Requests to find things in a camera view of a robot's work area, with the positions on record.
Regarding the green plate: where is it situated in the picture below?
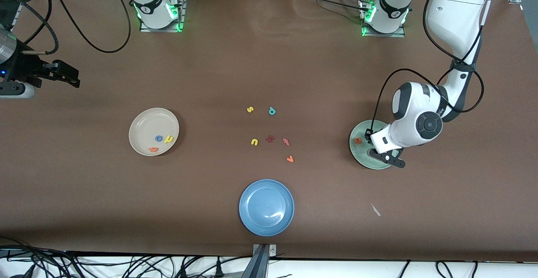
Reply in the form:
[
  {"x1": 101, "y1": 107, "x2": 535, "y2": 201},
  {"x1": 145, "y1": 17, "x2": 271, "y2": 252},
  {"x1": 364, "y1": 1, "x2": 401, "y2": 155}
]
[{"x1": 349, "y1": 120, "x2": 402, "y2": 170}]

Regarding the beige brown plate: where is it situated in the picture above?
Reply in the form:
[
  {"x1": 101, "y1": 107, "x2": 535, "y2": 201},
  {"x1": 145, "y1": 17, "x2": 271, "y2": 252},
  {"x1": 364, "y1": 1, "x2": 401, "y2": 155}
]
[{"x1": 129, "y1": 108, "x2": 180, "y2": 156}]

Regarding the blue plate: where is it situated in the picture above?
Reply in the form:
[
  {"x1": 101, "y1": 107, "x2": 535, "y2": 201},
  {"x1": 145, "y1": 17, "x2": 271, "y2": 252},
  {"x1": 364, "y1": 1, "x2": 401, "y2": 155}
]
[{"x1": 239, "y1": 179, "x2": 295, "y2": 237}]

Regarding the brown table cover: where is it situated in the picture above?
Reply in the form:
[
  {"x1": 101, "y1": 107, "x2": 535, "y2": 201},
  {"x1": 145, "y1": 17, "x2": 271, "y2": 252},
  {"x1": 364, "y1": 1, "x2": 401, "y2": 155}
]
[{"x1": 0, "y1": 0, "x2": 538, "y2": 262}]

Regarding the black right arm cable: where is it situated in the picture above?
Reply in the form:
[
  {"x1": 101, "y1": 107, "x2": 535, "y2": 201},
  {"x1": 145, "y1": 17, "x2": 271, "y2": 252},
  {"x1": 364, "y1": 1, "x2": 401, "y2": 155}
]
[{"x1": 0, "y1": 0, "x2": 132, "y2": 56}]

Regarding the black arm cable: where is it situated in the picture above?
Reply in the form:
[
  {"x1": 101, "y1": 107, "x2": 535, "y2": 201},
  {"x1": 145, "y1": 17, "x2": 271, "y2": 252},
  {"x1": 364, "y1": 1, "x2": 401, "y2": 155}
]
[
  {"x1": 370, "y1": 0, "x2": 498, "y2": 133},
  {"x1": 0, "y1": 0, "x2": 132, "y2": 56}
]

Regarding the aluminium frame rail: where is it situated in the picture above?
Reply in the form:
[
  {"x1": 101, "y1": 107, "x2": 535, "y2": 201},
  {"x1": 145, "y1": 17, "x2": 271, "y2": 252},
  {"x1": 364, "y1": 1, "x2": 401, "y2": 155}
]
[{"x1": 0, "y1": 0, "x2": 26, "y2": 58}]

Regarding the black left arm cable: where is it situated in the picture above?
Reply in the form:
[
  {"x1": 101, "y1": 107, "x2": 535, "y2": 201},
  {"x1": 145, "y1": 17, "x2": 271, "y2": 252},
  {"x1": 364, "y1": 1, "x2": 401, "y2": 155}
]
[{"x1": 370, "y1": 0, "x2": 498, "y2": 133}]

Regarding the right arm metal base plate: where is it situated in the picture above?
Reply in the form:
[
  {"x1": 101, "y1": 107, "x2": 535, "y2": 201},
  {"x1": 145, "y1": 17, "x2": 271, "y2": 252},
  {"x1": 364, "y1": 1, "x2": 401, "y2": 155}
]
[{"x1": 139, "y1": 0, "x2": 188, "y2": 32}]

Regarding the black table cable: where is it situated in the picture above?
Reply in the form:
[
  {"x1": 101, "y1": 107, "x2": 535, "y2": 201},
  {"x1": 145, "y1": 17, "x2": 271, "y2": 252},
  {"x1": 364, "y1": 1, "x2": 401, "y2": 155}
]
[{"x1": 294, "y1": 0, "x2": 366, "y2": 11}]

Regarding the aluminium camera post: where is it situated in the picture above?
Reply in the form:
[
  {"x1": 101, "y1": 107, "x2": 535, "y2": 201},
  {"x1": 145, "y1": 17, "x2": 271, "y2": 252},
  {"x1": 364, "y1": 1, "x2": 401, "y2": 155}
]
[{"x1": 242, "y1": 244, "x2": 277, "y2": 278}]

